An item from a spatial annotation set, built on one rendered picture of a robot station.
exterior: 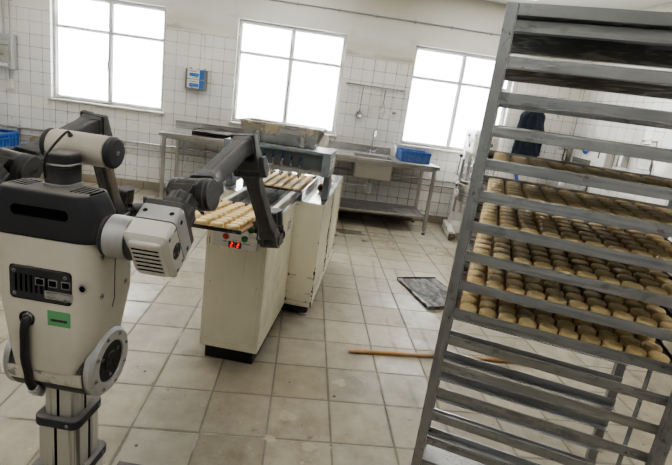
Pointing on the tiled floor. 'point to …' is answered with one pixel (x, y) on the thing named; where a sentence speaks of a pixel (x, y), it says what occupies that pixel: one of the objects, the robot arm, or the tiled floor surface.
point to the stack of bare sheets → (426, 291)
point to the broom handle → (416, 354)
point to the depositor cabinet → (307, 242)
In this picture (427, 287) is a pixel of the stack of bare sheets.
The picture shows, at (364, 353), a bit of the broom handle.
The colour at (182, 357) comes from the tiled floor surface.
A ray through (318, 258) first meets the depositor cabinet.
